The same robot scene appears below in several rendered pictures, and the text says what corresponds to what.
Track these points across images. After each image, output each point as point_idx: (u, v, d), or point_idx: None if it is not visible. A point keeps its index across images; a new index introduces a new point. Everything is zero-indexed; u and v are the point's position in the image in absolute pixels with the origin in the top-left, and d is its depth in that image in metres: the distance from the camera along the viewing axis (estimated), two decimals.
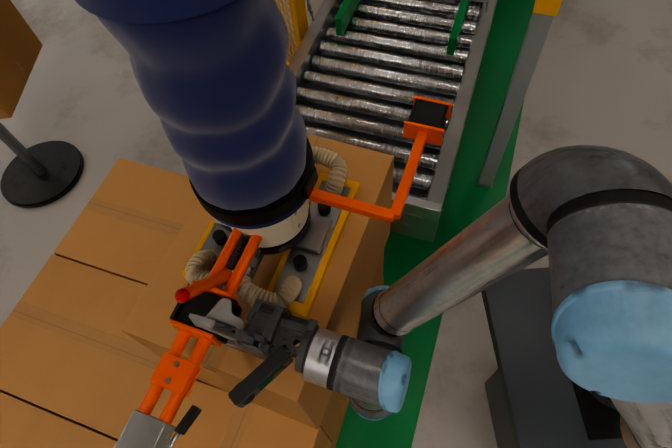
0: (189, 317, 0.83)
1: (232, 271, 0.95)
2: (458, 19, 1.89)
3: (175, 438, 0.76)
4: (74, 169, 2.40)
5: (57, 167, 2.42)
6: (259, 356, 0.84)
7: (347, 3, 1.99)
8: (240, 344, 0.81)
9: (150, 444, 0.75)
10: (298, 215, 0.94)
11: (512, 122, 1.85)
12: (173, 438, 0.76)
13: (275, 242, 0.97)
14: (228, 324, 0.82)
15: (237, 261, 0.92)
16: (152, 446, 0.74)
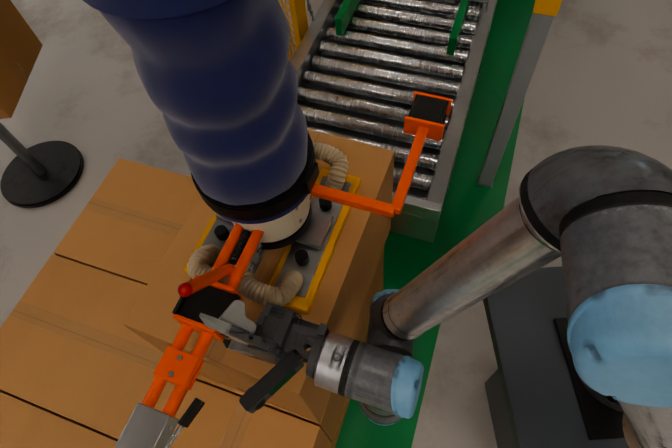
0: (200, 317, 0.79)
1: (234, 266, 0.96)
2: (458, 19, 1.89)
3: (179, 431, 0.77)
4: (74, 169, 2.40)
5: (57, 167, 2.42)
6: (269, 361, 0.83)
7: (347, 3, 1.99)
8: (251, 349, 0.80)
9: (154, 436, 0.75)
10: (299, 210, 0.95)
11: (512, 122, 1.85)
12: (177, 431, 0.77)
13: (276, 237, 0.98)
14: (242, 328, 0.80)
15: (239, 256, 0.93)
16: (156, 438, 0.75)
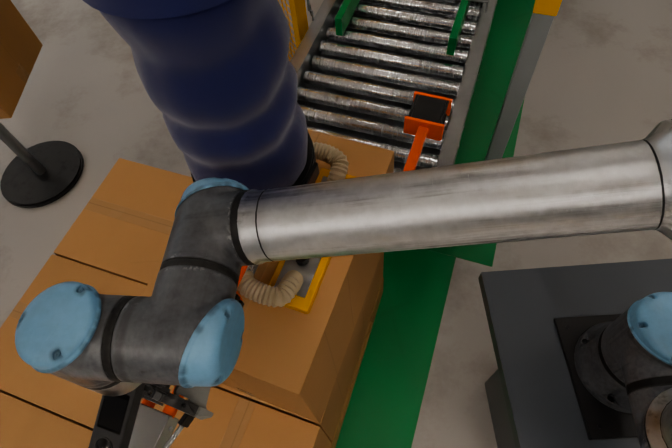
0: None
1: None
2: (458, 19, 1.89)
3: (179, 431, 0.77)
4: (74, 169, 2.40)
5: (57, 167, 2.42)
6: (147, 399, 0.69)
7: (347, 3, 1.99)
8: None
9: (154, 436, 0.75)
10: None
11: (512, 122, 1.85)
12: (177, 431, 0.77)
13: None
14: None
15: None
16: (156, 438, 0.75)
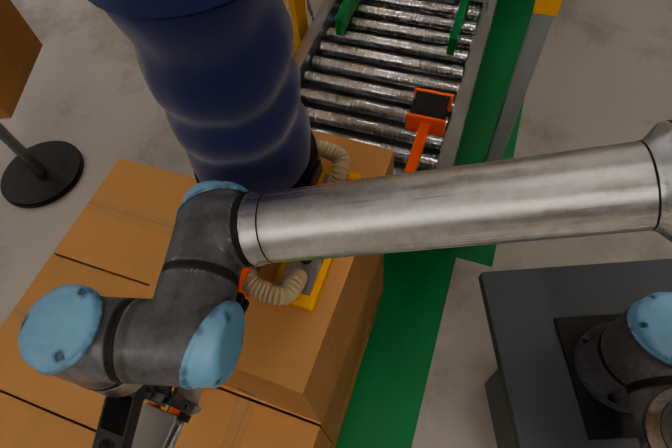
0: None
1: None
2: (458, 19, 1.89)
3: (181, 427, 0.77)
4: (74, 169, 2.40)
5: (57, 167, 2.42)
6: (150, 401, 0.69)
7: (347, 3, 1.99)
8: None
9: (162, 436, 0.75)
10: None
11: (512, 122, 1.85)
12: (179, 427, 0.77)
13: None
14: None
15: None
16: (164, 438, 0.75)
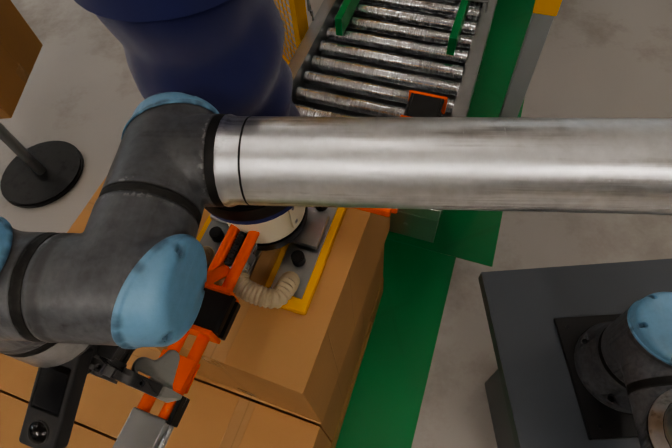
0: None
1: (230, 268, 0.95)
2: (458, 19, 1.89)
3: (169, 431, 0.76)
4: (74, 169, 2.40)
5: (57, 167, 2.42)
6: (97, 376, 0.56)
7: (347, 3, 1.99)
8: None
9: (150, 441, 0.74)
10: (295, 211, 0.94)
11: None
12: (167, 432, 0.76)
13: (272, 238, 0.97)
14: None
15: (235, 257, 0.92)
16: (152, 443, 0.74)
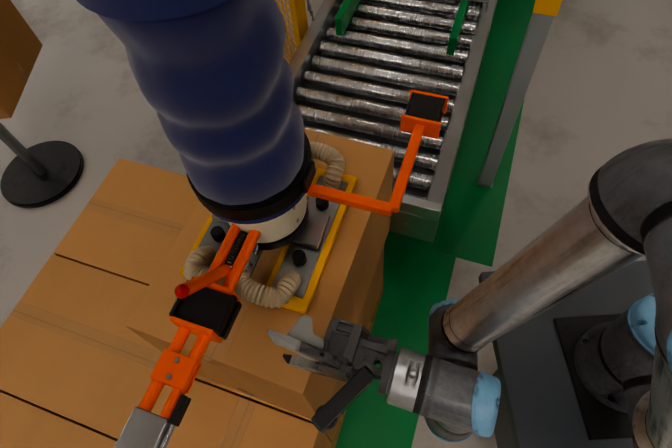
0: (268, 334, 0.76)
1: (231, 267, 0.95)
2: (458, 19, 1.89)
3: (171, 431, 0.76)
4: (74, 169, 2.40)
5: (57, 167, 2.42)
6: (337, 377, 0.81)
7: (347, 3, 1.99)
8: (320, 366, 0.77)
9: (152, 440, 0.74)
10: (296, 210, 0.94)
11: (512, 122, 1.85)
12: (169, 431, 0.76)
13: (273, 237, 0.97)
14: (310, 344, 0.77)
15: (236, 256, 0.92)
16: (154, 442, 0.74)
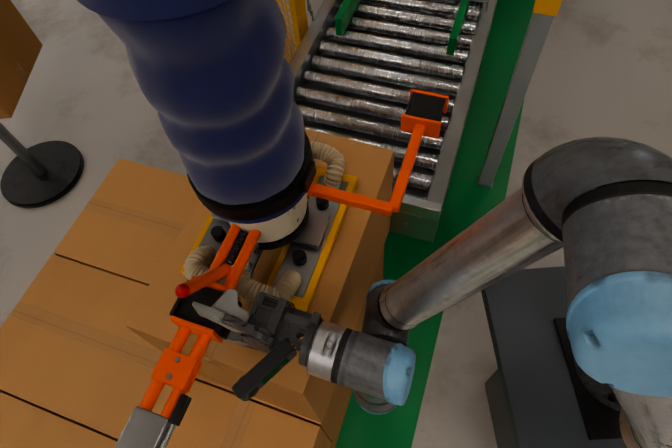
0: (193, 306, 0.79)
1: (231, 267, 0.95)
2: (458, 19, 1.89)
3: (171, 430, 0.76)
4: (74, 169, 2.40)
5: (57, 167, 2.42)
6: (263, 350, 0.84)
7: (347, 3, 1.99)
8: (244, 337, 0.80)
9: (152, 440, 0.74)
10: (296, 210, 0.94)
11: (512, 122, 1.85)
12: (169, 430, 0.76)
13: (273, 237, 0.97)
14: (235, 316, 0.80)
15: (237, 256, 0.92)
16: (154, 442, 0.74)
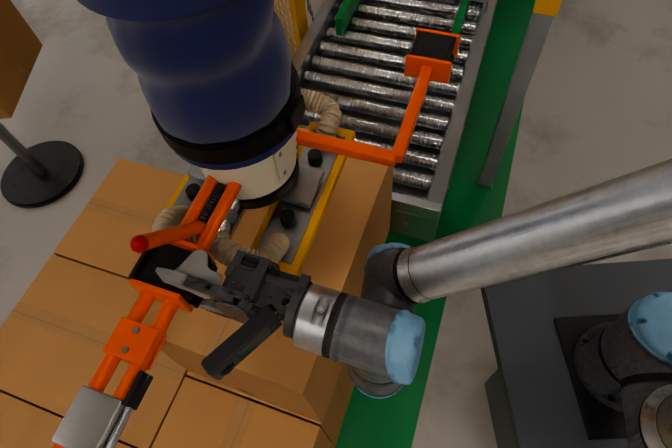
0: (156, 271, 0.68)
1: None
2: (458, 19, 1.89)
3: (126, 414, 0.62)
4: (74, 169, 2.40)
5: (57, 167, 2.42)
6: (241, 319, 0.70)
7: (347, 3, 1.99)
8: (217, 303, 0.66)
9: (101, 426, 0.60)
10: (283, 159, 0.80)
11: (512, 122, 1.85)
12: (123, 415, 0.62)
13: (257, 193, 0.83)
14: (203, 279, 0.68)
15: (212, 212, 0.78)
16: (103, 428, 0.60)
